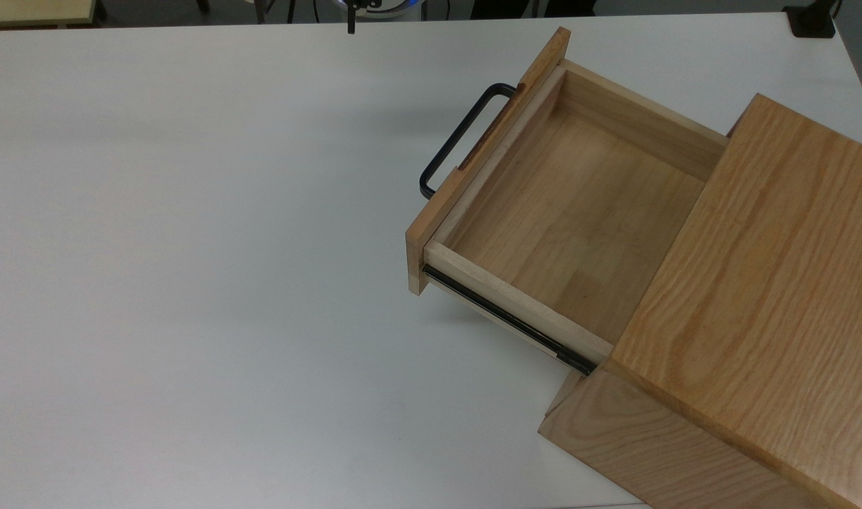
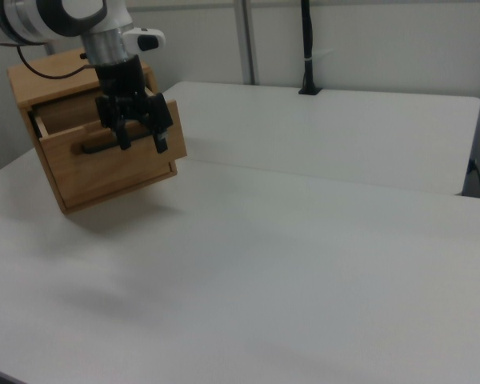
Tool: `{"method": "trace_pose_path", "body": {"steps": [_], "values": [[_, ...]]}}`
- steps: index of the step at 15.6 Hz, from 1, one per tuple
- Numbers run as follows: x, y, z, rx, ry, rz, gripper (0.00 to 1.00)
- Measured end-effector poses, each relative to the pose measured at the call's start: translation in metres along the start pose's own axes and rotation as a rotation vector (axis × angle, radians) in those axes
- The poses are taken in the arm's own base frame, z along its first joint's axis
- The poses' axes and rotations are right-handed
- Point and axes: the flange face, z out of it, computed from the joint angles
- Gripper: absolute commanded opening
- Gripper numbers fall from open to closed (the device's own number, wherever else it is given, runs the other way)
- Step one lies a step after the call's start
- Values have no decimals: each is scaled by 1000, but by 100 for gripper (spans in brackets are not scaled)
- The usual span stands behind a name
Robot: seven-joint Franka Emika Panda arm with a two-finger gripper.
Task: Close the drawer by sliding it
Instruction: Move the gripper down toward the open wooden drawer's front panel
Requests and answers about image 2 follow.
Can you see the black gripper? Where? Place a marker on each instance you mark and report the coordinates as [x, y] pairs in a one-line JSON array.
[[122, 86]]

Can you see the wooden drawer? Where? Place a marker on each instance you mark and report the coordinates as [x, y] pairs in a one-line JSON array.
[[104, 172]]

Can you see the grey metal frame post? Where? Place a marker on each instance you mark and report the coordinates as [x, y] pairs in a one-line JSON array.
[[248, 40]]

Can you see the black table clamp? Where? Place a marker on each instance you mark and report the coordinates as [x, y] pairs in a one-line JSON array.
[[309, 48]]

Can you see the wooden drawer cabinet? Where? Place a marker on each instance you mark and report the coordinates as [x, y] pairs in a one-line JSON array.
[[48, 76]]

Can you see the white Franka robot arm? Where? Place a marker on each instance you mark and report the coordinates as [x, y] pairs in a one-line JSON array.
[[44, 20]]

